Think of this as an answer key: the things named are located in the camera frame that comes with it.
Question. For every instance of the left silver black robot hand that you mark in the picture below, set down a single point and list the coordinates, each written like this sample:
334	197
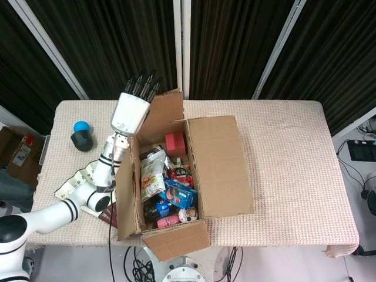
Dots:
130	114

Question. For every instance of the black tablet screen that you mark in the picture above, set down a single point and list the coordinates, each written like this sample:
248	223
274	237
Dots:
361	150

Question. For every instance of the red drink pouch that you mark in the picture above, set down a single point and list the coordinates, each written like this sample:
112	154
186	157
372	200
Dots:
182	174

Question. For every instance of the pink waffle tablecloth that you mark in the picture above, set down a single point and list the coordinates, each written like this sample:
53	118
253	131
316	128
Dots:
293	176

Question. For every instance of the calligraphy folding fan, red ribs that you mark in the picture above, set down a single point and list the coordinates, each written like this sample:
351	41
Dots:
73	182

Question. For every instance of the nut snack bag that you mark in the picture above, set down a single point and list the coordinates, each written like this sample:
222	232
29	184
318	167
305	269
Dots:
151	176

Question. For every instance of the blue cookie box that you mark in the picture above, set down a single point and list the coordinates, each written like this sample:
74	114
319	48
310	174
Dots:
182	195

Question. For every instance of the person in blue jeans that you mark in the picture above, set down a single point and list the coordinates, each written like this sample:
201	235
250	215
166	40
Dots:
14	191

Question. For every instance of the black and blue speaker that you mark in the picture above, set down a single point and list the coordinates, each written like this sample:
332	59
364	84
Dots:
82	141

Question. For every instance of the white partition frame post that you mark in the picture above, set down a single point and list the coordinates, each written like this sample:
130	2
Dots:
279	50
20	120
50	50
182	44
355	123

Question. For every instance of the red small box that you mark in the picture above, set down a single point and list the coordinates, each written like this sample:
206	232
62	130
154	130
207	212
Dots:
175	144

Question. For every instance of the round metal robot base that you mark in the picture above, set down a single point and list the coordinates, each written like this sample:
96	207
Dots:
183	270

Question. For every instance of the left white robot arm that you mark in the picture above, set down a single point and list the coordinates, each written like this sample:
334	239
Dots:
100	173

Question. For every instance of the pink white round cup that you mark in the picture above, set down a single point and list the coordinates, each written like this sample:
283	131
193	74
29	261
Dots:
188	214

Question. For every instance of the cardboard box on floor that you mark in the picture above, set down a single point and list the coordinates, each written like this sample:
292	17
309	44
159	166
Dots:
14	152

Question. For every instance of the pink small bottle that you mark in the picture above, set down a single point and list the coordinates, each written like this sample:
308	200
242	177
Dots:
167	221

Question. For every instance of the cardboard box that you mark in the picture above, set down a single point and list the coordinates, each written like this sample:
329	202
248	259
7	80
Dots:
220	164
14	152

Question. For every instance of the dark pleated curtain panel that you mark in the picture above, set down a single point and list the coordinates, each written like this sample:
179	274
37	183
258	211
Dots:
337	58
23	73
88	44
235	44

